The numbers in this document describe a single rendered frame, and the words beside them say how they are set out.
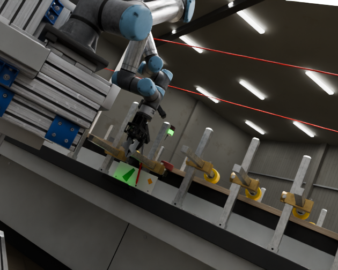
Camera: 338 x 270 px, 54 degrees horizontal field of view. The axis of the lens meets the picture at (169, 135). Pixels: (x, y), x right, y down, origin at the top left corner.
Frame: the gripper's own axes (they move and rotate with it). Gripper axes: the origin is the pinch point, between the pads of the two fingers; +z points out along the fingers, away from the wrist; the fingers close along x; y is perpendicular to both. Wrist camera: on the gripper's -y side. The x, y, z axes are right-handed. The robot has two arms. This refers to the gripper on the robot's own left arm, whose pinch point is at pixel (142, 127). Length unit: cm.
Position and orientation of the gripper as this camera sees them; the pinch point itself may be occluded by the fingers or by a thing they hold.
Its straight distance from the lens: 185.2
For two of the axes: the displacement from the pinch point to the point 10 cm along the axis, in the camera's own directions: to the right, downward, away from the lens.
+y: -8.9, -4.3, 1.3
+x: -0.5, -2.1, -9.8
